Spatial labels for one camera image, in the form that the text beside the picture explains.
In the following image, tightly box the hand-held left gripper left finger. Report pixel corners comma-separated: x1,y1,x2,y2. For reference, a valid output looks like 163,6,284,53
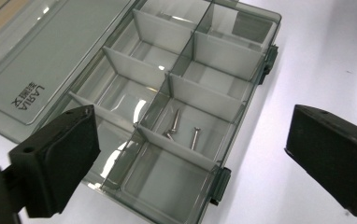
7,104,102,219

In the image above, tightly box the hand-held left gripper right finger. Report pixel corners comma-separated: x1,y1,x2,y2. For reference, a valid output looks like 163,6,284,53
284,104,357,218

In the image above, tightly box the grey transparent compartment box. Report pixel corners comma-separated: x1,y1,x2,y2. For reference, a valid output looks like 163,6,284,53
0,0,283,224

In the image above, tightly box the white board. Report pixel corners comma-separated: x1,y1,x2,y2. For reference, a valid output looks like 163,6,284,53
0,0,357,224

